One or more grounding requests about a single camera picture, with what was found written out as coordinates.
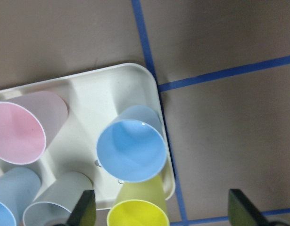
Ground light blue cup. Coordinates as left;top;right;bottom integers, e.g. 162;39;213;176
96;105;167;183

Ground pink cup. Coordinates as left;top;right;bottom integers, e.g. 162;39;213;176
0;91;68;165

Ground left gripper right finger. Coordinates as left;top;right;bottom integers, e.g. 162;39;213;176
228;188;290;226

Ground yellow cup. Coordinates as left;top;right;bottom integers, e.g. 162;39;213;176
107;175;170;226

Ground cream plastic tray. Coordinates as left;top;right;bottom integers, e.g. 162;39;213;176
0;63;162;210

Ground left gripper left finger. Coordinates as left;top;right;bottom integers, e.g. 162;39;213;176
56;190;96;226

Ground grey cup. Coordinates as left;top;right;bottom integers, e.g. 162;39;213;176
23;171;93;226

